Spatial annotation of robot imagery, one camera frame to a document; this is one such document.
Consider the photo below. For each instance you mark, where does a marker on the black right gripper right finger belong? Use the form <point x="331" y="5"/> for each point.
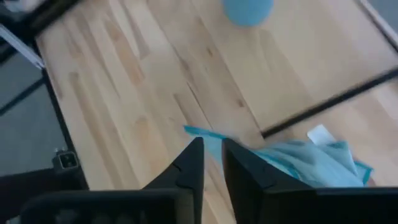
<point x="245" y="174"/>

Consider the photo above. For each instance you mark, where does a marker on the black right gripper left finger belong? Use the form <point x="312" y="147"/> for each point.
<point x="189" y="174"/>

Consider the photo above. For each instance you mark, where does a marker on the light blue cloth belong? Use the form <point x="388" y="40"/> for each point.
<point x="311" y="165"/>

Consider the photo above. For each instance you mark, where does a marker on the blue faceted cup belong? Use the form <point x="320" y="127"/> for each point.
<point x="247" y="11"/>

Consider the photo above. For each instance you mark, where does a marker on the small table-level camera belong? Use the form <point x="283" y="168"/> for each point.
<point x="66" y="160"/>

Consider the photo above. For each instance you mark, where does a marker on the aluminium frame bar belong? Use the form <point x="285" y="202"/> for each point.
<point x="20" y="46"/>

